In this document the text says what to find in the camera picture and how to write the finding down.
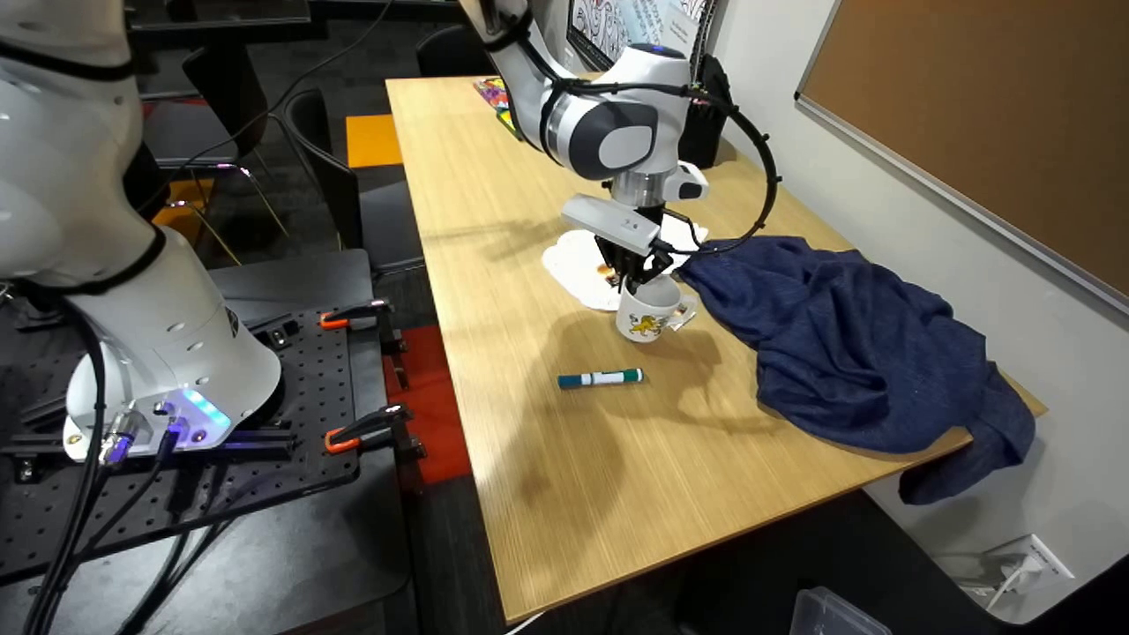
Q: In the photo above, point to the whiteboard with drawings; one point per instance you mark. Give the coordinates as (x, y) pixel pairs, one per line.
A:
(658, 24)

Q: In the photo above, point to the black round-backed chair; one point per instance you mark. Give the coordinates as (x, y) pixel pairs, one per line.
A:
(454, 51)

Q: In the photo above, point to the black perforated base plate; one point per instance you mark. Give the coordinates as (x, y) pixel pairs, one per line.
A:
(318, 401)

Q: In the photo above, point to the pink crayon box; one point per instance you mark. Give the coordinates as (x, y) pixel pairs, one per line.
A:
(492, 92)

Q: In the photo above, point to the brown cork board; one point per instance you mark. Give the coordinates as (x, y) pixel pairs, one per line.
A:
(999, 119)

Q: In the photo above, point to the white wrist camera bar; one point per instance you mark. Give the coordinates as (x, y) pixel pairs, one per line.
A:
(608, 225)

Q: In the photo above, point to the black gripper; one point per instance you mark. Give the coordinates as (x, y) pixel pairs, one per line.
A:
(639, 267)

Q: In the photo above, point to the orange black clamp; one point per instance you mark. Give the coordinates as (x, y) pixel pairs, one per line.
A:
(357, 431)
(354, 317)

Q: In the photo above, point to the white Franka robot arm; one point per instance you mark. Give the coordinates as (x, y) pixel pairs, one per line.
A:
(152, 339)

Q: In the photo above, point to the orange chair seat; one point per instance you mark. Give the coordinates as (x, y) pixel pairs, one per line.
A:
(374, 143)

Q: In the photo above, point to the black office chair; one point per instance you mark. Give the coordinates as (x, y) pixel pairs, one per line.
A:
(322, 152)

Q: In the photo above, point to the white patterned cloth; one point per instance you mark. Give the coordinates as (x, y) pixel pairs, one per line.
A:
(573, 267)

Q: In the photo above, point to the clear plastic container lid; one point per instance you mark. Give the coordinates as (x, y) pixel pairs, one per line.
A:
(835, 615)

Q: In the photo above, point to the green whiteboard marker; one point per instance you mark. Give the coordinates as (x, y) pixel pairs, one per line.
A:
(602, 378)

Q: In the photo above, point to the dark blue cloth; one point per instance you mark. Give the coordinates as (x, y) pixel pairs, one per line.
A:
(848, 339)

